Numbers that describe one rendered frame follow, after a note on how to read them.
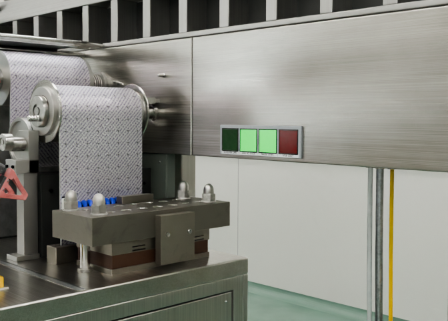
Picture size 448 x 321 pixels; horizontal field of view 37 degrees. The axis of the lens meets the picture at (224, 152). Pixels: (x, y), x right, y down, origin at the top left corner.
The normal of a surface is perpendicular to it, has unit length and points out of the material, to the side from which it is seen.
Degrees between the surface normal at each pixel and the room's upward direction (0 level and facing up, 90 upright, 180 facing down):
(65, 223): 90
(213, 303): 90
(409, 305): 90
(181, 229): 90
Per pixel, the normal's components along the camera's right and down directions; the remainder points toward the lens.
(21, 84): 0.70, 0.07
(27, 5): -0.71, 0.04
